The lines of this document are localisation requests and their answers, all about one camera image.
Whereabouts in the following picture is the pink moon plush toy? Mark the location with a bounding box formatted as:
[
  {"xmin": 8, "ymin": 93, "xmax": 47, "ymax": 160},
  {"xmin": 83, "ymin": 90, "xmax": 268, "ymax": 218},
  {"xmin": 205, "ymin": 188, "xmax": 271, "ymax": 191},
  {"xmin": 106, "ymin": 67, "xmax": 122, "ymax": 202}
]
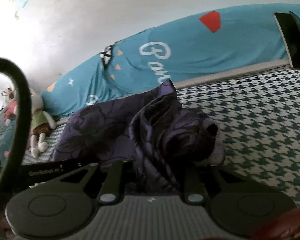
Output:
[{"xmin": 4, "ymin": 101, "xmax": 17, "ymax": 158}]

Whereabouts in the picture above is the black braided cable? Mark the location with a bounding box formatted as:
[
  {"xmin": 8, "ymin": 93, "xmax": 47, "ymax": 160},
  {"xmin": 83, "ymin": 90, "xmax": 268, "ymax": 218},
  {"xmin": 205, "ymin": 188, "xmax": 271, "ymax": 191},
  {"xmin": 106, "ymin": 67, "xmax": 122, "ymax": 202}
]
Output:
[{"xmin": 0, "ymin": 57, "xmax": 33, "ymax": 221}]

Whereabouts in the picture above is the purple patterned garment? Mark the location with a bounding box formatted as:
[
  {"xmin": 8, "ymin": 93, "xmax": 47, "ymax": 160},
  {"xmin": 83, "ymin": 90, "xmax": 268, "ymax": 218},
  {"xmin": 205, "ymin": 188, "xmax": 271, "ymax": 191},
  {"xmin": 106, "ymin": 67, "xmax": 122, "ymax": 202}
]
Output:
[{"xmin": 53, "ymin": 80, "xmax": 225, "ymax": 192}]

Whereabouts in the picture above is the beige bunny plush toy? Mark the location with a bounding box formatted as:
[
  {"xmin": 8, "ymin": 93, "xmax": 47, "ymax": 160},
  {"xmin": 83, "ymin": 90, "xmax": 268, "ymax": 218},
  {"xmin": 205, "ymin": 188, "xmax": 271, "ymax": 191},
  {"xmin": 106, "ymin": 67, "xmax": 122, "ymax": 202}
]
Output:
[{"xmin": 30, "ymin": 89, "xmax": 56, "ymax": 158}]

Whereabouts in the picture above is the blue white houndstooth mat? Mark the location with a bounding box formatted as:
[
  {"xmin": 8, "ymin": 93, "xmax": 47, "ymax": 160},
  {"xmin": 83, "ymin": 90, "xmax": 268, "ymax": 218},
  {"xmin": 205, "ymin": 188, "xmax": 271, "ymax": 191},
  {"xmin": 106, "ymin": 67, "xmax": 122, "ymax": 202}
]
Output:
[{"xmin": 23, "ymin": 66, "xmax": 300, "ymax": 206}]

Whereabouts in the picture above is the black smartphone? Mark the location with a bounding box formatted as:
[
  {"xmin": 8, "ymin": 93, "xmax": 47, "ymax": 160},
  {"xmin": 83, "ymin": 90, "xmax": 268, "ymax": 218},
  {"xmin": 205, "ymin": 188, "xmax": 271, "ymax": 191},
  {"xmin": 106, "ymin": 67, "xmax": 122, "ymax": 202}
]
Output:
[{"xmin": 274, "ymin": 11, "xmax": 300, "ymax": 69}]

